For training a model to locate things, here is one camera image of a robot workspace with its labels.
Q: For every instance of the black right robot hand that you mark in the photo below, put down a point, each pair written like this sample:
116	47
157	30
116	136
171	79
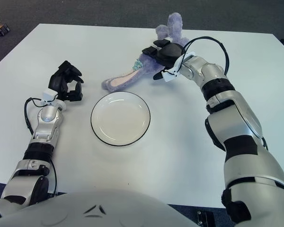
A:
169	54

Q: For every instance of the brown cardboard box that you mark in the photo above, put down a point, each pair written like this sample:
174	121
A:
0	29

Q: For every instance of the purple plush bunny doll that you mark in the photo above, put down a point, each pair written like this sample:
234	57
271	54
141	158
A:
142	68

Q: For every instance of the white wrist sensor box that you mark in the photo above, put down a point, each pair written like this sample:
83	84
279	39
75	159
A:
169	76
49	94

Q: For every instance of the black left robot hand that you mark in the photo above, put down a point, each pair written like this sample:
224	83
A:
58	81

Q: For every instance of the black metal bracket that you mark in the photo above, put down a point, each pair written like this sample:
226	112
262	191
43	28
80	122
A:
204	218

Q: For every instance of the grey robot torso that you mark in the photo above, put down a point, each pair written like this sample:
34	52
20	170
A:
97	212

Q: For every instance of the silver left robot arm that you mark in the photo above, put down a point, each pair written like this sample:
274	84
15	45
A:
43	130

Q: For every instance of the white plate black rim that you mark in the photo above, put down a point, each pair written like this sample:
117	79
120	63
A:
120	118

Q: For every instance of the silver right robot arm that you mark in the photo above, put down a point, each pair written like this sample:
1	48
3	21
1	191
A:
236	132

